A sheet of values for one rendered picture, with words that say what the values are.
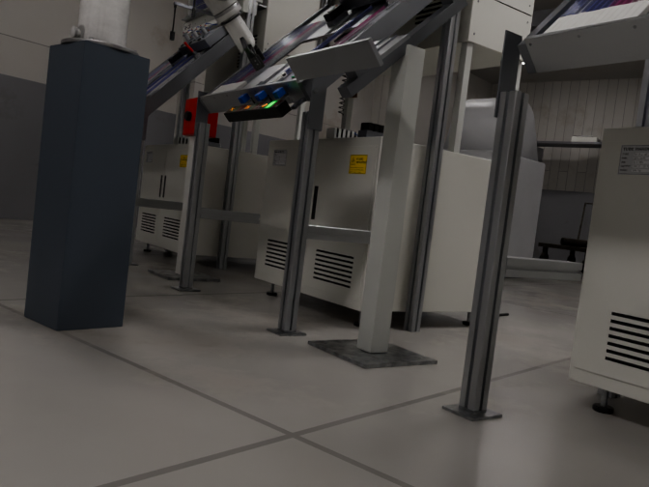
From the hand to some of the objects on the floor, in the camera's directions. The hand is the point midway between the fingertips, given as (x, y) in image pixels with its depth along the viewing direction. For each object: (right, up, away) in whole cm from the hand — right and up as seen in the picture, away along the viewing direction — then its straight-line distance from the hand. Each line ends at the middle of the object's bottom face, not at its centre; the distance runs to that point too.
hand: (259, 62), depth 197 cm
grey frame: (+8, -80, +34) cm, 87 cm away
